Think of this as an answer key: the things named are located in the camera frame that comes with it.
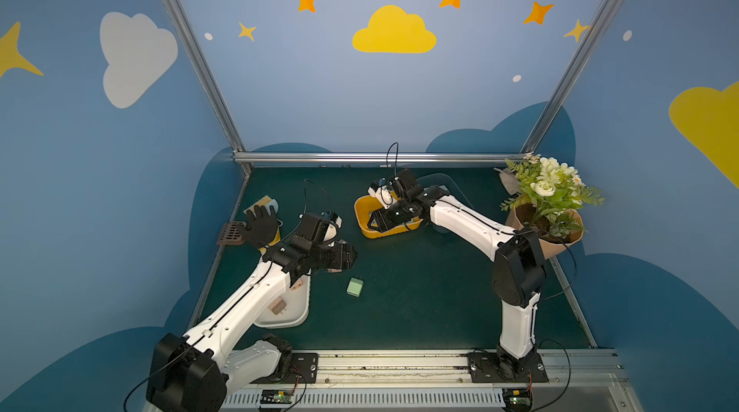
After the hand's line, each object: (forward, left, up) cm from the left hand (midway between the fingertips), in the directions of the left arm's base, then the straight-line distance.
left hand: (346, 250), depth 81 cm
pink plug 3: (0, +5, -12) cm, 13 cm away
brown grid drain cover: (+12, +42, -13) cm, 46 cm away
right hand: (+11, -9, -1) cm, 14 cm away
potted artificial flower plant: (+10, -56, +13) cm, 58 cm away
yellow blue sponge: (+27, +33, -13) cm, 45 cm away
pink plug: (-12, +20, -12) cm, 26 cm away
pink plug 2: (-6, +15, -12) cm, 21 cm away
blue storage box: (+37, -32, -9) cm, 50 cm away
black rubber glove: (+16, +33, -13) cm, 39 cm away
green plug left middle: (-6, -2, -13) cm, 14 cm away
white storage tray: (-12, +14, -13) cm, 23 cm away
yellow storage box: (+25, -4, -12) cm, 28 cm away
